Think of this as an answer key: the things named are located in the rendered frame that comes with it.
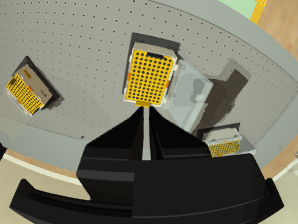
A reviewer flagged yellow tip rack with holes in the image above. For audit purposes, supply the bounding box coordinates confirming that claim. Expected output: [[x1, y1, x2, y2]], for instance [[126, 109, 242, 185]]
[[6, 74, 43, 115], [126, 50, 173, 108]]

